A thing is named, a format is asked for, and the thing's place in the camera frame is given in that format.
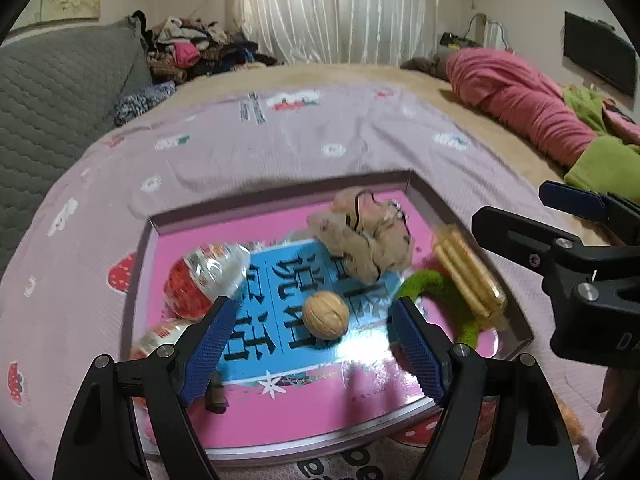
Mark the green cloth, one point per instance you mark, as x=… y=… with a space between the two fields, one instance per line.
x=600 y=160

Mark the purple printed blanket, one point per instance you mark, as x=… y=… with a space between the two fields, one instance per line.
x=300 y=145

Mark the beige mesh scrunchie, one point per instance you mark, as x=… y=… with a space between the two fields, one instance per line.
x=350 y=245

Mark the brown fuzzy cloth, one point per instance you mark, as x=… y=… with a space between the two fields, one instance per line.
x=422 y=67

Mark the blue patterned cloth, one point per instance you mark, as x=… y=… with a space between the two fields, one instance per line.
x=142 y=102

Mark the orange fuzzy object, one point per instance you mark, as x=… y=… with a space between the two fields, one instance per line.
x=570 y=417

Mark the red clear egg toy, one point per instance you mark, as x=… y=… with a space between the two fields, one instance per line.
x=205 y=275

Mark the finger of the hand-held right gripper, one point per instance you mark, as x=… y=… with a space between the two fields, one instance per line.
x=570 y=199
x=520 y=240

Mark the white curtain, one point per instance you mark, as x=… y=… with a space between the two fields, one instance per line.
x=340 y=10

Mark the walnut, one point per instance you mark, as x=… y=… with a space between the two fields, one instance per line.
x=327 y=317

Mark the pile of clothes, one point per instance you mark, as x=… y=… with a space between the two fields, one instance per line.
x=190 y=50

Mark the pink quilt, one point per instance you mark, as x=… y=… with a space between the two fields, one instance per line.
x=520 y=100

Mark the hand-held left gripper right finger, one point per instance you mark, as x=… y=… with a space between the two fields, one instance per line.
x=417 y=350

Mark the blue snack packet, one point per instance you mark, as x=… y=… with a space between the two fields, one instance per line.
x=160 y=337

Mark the small dark brown object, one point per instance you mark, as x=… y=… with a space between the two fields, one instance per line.
x=216 y=397

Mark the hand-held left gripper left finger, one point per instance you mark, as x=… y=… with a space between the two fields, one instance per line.
x=210 y=355

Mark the black wall television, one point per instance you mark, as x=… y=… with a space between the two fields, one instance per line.
x=597 y=52

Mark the biscuit packet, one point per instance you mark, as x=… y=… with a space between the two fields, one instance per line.
x=470 y=270

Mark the person's right hand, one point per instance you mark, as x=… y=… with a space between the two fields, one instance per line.
x=607 y=390

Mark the pink printed box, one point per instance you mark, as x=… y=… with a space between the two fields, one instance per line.
x=350 y=400

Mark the dark object on nightstand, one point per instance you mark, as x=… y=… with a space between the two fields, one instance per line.
x=452 y=40

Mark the grey quilted headboard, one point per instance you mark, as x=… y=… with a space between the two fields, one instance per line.
x=50 y=100

